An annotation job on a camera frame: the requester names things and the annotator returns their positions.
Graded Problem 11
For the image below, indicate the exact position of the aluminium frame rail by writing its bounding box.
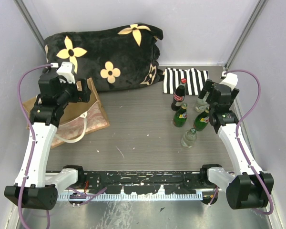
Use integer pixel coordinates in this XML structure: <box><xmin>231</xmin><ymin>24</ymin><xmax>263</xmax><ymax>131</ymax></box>
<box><xmin>13</xmin><ymin>170</ymin><xmax>275</xmax><ymax>229</ymax></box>

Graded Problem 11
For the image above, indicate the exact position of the brown burlap canvas bag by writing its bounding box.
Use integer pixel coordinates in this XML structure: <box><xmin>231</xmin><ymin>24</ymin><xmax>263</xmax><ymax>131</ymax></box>
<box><xmin>22</xmin><ymin>77</ymin><xmax>110</xmax><ymax>149</ymax></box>

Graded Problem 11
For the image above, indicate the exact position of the black white striped cloth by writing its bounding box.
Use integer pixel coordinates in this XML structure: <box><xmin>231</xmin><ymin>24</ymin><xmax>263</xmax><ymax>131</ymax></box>
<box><xmin>162</xmin><ymin>67</ymin><xmax>209</xmax><ymax>96</ymax></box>

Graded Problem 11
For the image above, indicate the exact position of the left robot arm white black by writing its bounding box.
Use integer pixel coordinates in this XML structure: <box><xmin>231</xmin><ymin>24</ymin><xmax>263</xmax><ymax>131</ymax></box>
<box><xmin>4</xmin><ymin>73</ymin><xmax>91</xmax><ymax>210</ymax></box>

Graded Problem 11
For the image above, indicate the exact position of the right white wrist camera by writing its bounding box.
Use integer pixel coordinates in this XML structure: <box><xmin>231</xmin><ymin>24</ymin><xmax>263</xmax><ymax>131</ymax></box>
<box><xmin>220</xmin><ymin>72</ymin><xmax>238</xmax><ymax>90</ymax></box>

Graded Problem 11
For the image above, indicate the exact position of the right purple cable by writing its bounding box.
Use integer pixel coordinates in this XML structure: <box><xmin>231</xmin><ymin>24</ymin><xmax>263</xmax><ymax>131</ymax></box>
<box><xmin>208</xmin><ymin>69</ymin><xmax>274</xmax><ymax>215</ymax></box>

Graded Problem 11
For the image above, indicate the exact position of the Coca-Cola glass bottle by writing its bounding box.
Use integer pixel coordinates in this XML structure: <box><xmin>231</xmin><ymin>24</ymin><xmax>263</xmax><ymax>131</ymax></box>
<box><xmin>171</xmin><ymin>78</ymin><xmax>187</xmax><ymax>111</ymax></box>

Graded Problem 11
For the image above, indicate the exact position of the clear bottle green cap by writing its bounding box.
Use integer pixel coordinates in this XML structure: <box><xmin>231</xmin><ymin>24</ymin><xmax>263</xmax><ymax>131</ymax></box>
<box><xmin>181</xmin><ymin>128</ymin><xmax>197</xmax><ymax>148</ymax></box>

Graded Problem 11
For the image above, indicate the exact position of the clear glass bottle back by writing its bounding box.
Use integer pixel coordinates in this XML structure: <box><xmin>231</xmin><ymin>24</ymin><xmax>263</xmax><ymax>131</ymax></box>
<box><xmin>194</xmin><ymin>92</ymin><xmax>209</xmax><ymax>113</ymax></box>

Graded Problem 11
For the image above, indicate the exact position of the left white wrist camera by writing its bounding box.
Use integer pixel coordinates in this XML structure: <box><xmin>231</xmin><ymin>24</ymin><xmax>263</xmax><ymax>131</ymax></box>
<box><xmin>56</xmin><ymin>62</ymin><xmax>76</xmax><ymax>84</ymax></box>

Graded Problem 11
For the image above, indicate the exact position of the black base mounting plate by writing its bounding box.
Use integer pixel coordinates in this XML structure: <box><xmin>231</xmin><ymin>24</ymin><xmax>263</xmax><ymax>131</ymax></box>
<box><xmin>58</xmin><ymin>170</ymin><xmax>228</xmax><ymax>195</ymax></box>

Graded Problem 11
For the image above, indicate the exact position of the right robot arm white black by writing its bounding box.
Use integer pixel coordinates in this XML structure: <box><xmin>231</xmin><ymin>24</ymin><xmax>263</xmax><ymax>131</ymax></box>
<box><xmin>199</xmin><ymin>80</ymin><xmax>274</xmax><ymax>209</ymax></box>

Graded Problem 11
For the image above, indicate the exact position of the black floral plush blanket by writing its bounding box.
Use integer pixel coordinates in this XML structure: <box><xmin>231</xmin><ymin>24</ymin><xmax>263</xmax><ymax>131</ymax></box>
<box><xmin>44</xmin><ymin>23</ymin><xmax>163</xmax><ymax>92</ymax></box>

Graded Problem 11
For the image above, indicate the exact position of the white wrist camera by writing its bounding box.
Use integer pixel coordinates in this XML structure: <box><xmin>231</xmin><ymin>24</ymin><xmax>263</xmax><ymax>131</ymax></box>
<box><xmin>56</xmin><ymin>62</ymin><xmax>76</xmax><ymax>84</ymax></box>
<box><xmin>220</xmin><ymin>72</ymin><xmax>238</xmax><ymax>90</ymax></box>

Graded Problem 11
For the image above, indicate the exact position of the green glass bottle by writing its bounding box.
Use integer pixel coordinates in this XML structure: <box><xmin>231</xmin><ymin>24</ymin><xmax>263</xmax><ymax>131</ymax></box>
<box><xmin>173</xmin><ymin>103</ymin><xmax>187</xmax><ymax>127</ymax></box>
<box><xmin>193</xmin><ymin>107</ymin><xmax>209</xmax><ymax>131</ymax></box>

